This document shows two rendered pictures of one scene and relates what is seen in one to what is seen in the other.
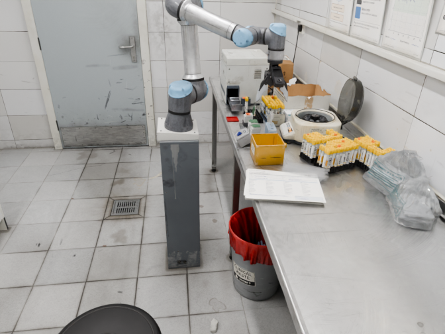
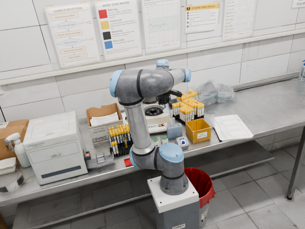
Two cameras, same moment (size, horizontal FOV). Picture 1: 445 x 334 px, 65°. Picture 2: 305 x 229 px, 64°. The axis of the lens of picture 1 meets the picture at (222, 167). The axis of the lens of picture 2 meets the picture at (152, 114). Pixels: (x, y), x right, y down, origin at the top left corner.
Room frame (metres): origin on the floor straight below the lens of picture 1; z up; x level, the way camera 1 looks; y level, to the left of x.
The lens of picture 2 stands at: (1.88, 1.16, 1.87)
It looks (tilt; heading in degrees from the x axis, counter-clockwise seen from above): 29 degrees down; 264
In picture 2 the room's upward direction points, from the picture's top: 6 degrees counter-clockwise
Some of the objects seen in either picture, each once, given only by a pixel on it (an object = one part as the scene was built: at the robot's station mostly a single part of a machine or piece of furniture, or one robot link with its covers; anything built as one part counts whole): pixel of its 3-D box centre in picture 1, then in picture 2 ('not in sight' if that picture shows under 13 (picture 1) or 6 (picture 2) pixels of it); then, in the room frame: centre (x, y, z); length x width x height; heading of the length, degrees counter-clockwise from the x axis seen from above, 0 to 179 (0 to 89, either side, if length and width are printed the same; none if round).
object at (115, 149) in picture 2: (253, 109); (122, 144); (1.97, -0.17, 0.93); 0.17 x 0.09 x 0.11; 8
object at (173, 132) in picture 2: (269, 135); (174, 131); (1.61, -0.23, 0.92); 0.10 x 0.07 x 0.10; 3
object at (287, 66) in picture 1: (274, 70); (6, 140); (2.77, -0.39, 0.97); 0.31 x 0.23 x 0.18; 2
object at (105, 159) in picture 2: (234, 101); (97, 160); (2.13, -0.06, 0.92); 0.21 x 0.07 x 0.05; 8
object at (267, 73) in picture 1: (273, 72); (163, 93); (1.67, -0.23, 1.22); 0.09 x 0.08 x 0.12; 4
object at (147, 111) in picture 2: (314, 120); (153, 112); (1.72, -0.47, 0.97); 0.15 x 0.15 x 0.07
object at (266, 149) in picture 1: (266, 149); (198, 130); (1.45, -0.20, 0.93); 0.13 x 0.13 x 0.10; 7
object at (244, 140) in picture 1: (247, 137); (180, 141); (1.59, -0.12, 0.92); 0.13 x 0.07 x 0.08; 98
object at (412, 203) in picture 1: (416, 197); (224, 91); (1.05, -0.70, 0.94); 0.20 x 0.17 x 0.14; 163
